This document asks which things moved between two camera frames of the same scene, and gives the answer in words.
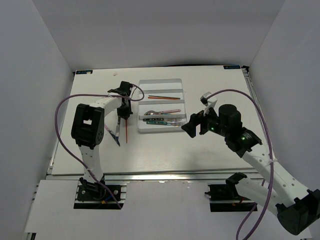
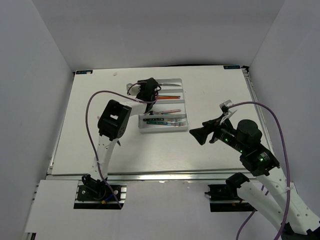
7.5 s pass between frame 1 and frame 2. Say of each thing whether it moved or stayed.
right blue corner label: stayed
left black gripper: moved
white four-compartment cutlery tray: stayed
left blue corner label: stayed
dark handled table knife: moved
